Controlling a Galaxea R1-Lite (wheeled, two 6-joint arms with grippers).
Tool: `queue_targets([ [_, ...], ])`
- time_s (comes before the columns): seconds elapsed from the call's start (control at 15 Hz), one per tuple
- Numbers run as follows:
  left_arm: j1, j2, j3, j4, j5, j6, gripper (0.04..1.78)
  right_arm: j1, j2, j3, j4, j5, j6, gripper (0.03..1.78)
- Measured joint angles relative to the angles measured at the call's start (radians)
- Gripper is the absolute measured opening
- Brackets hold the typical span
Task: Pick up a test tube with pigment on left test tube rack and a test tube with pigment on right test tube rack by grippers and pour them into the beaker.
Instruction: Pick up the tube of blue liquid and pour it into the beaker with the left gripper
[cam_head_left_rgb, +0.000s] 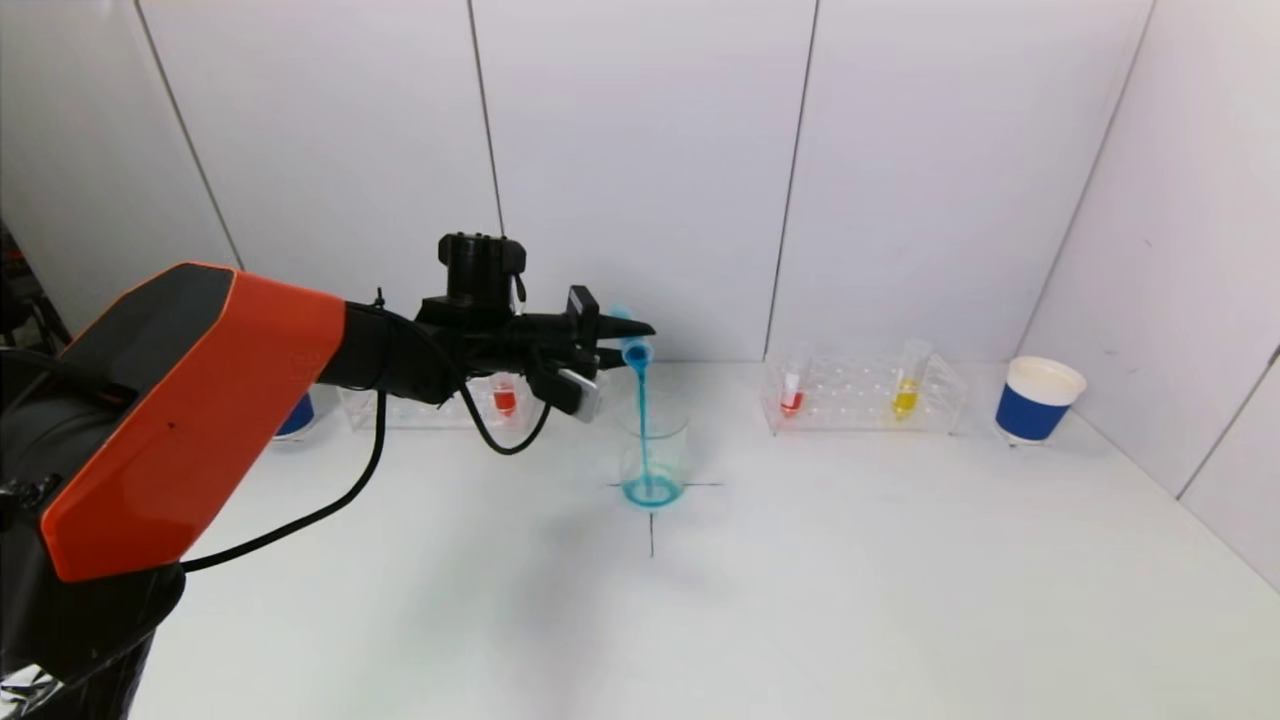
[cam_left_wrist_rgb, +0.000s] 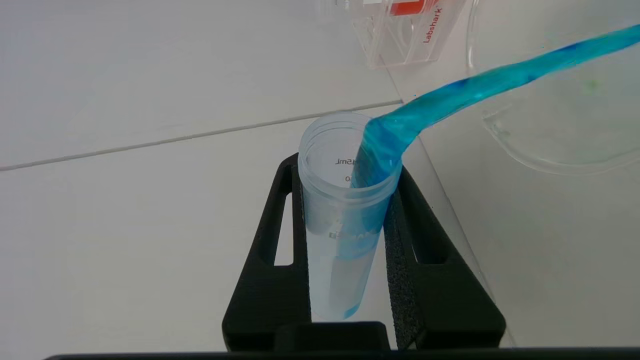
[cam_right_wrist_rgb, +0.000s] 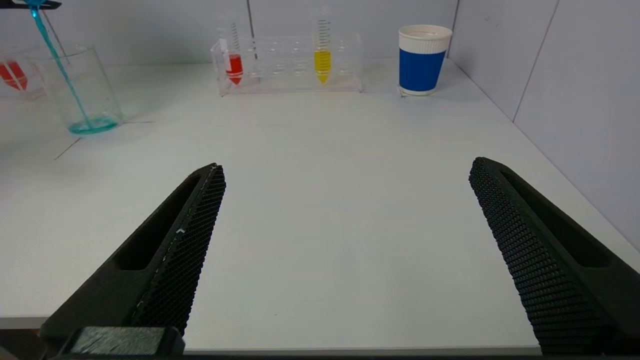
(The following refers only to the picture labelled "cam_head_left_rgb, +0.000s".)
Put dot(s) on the blue white paper cup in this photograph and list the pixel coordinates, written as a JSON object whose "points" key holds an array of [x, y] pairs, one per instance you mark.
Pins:
{"points": [[296, 420], [1030, 415]]}

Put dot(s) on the blue pigment test tube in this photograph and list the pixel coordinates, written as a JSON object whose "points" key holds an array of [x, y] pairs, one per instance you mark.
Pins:
{"points": [[637, 354]]}

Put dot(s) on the red pigment test tube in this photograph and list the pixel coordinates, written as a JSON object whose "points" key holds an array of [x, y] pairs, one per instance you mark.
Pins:
{"points": [[505, 400]]}

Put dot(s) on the clear acrylic test tube rack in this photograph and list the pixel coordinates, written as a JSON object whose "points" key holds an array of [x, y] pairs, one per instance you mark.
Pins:
{"points": [[420, 415], [850, 398]]}

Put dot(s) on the yellow pigment test tube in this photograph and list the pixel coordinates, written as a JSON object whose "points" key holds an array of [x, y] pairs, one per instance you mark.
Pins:
{"points": [[903, 400]]}

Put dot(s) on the clear glass beaker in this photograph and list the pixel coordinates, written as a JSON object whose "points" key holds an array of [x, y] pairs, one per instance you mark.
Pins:
{"points": [[652, 470]]}

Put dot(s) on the red pigment tube white label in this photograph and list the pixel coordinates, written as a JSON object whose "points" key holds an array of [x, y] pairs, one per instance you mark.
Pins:
{"points": [[791, 402]]}

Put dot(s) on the black chair frame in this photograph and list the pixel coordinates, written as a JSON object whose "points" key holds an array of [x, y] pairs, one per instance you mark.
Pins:
{"points": [[12, 300]]}

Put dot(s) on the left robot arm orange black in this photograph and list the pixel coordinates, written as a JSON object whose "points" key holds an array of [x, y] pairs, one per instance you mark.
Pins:
{"points": [[200, 400]]}

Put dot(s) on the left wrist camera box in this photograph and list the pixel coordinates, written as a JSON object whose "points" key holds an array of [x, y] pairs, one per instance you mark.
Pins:
{"points": [[580, 395]]}

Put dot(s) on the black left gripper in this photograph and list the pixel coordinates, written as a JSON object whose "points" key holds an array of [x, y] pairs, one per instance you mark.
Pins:
{"points": [[582, 322]]}

